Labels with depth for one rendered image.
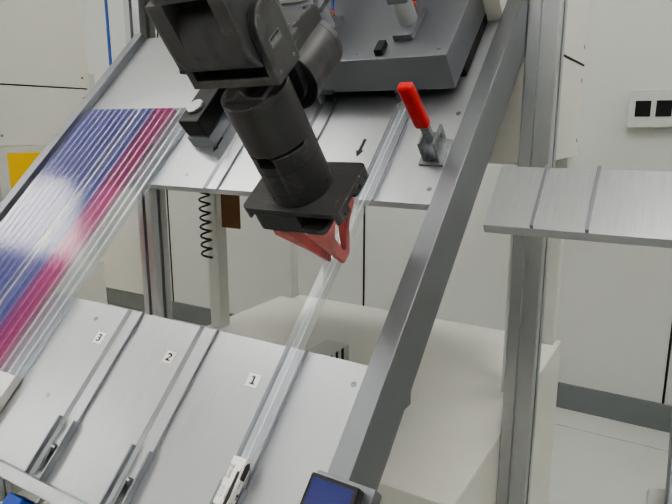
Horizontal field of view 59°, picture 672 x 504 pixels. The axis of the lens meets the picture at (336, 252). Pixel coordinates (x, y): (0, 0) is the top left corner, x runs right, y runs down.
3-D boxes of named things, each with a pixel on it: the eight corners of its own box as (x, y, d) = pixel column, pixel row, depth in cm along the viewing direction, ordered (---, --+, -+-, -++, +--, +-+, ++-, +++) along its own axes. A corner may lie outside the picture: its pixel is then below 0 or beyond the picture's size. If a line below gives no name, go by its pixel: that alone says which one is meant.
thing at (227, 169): (445, 233, 63) (433, 203, 59) (60, 195, 97) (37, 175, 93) (516, 32, 78) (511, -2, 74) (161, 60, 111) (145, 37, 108)
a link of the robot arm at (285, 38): (151, 25, 42) (248, 12, 38) (226, -52, 49) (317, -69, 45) (224, 153, 51) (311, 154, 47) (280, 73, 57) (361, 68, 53)
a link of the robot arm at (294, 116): (201, 101, 45) (262, 97, 42) (242, 49, 49) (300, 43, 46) (240, 169, 50) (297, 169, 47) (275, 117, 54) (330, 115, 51)
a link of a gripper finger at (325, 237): (318, 229, 64) (284, 163, 57) (377, 235, 60) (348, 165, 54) (290, 278, 60) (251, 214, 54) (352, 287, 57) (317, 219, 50)
